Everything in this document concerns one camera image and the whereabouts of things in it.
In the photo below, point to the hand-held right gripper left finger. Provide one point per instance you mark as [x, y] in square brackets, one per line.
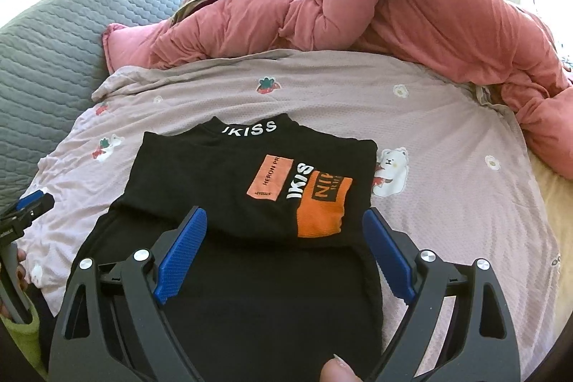
[181, 256]

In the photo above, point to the pink duvet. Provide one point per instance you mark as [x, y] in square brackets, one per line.
[425, 6]

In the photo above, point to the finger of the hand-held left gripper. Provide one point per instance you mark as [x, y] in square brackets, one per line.
[30, 199]
[40, 209]

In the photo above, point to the cream bed sheet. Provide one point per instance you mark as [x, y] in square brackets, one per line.
[555, 203]

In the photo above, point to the lilac printed blanket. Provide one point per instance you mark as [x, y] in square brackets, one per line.
[447, 185]

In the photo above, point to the person's left hand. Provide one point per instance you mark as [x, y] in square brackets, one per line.
[21, 263]

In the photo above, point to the person's right hand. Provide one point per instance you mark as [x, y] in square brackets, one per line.
[338, 371]

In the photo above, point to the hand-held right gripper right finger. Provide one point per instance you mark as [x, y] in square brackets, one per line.
[389, 256]

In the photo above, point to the grey quilted headboard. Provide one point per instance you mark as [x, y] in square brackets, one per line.
[53, 64]

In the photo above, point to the black sweater with orange cuffs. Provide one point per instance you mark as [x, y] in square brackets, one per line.
[201, 176]

